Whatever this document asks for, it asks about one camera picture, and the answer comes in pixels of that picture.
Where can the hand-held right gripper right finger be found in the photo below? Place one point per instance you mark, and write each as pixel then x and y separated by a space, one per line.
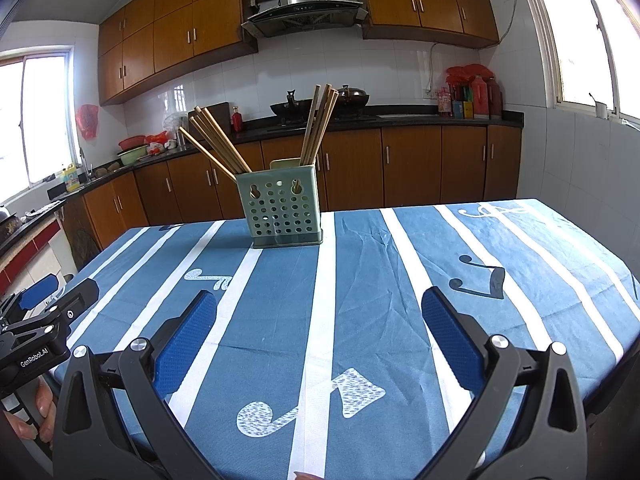
pixel 452 345

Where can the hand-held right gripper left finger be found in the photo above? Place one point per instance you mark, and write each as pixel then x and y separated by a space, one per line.
pixel 185 345

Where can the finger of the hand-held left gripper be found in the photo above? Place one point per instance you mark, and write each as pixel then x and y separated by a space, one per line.
pixel 42 287
pixel 80 296

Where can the green perforated utensil holder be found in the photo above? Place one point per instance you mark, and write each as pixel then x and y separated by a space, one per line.
pixel 280 210

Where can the person's left hand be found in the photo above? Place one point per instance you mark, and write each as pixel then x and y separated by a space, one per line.
pixel 45 402

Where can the metal pot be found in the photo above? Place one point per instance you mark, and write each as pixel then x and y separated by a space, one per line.
pixel 10 220

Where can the blue white striped tablecloth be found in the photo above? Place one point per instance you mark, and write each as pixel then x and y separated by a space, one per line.
pixel 380 310

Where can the yellow detergent bottle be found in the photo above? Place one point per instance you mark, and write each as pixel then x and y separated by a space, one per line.
pixel 72 179

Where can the metal faucet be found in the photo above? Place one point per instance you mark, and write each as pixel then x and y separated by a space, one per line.
pixel 85 162

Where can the green basin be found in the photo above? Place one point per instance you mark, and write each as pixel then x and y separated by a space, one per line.
pixel 131 156

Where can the red basin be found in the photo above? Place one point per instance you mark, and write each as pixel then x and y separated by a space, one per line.
pixel 134 141

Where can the sliding glass window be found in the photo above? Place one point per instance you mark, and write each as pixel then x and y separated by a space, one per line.
pixel 585 40
pixel 45 115

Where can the red and white plastic bags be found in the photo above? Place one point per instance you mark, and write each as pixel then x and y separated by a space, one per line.
pixel 159 142

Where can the wooden lower cabinets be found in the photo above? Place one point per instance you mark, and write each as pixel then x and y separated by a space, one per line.
pixel 410 165

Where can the white plastic bag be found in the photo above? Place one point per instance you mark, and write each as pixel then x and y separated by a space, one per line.
pixel 172 124

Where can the black kitchen countertop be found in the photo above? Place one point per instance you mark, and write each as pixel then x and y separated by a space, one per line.
pixel 415 121

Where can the dark cutting board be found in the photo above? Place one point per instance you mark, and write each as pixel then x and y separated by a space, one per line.
pixel 220 115

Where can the yellow condiment box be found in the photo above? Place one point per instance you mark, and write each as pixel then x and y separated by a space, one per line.
pixel 468 110

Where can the small red label bottle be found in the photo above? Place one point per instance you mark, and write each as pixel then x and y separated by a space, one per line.
pixel 444 105

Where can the red oil bottle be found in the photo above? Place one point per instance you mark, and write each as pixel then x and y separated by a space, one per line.
pixel 479 100

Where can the black gas stove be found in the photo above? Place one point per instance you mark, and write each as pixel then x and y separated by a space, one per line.
pixel 350 119

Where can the dark sauce bottle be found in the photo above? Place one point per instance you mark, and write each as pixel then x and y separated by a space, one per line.
pixel 494 100

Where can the black wok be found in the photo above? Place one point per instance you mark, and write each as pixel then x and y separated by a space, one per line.
pixel 290 107

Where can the dark pot with lid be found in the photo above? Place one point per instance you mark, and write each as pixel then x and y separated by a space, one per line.
pixel 354 96

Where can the red bag over condiments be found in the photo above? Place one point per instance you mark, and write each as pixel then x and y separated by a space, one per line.
pixel 467 72

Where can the wooden upper cabinet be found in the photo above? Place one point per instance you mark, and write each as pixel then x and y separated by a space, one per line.
pixel 175 35
pixel 430 0

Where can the white cup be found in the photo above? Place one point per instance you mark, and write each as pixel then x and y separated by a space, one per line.
pixel 600 109

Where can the steel range hood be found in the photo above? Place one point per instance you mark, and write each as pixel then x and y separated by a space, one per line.
pixel 302 2

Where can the red plastic wall bag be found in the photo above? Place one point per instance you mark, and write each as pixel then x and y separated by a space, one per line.
pixel 87 121

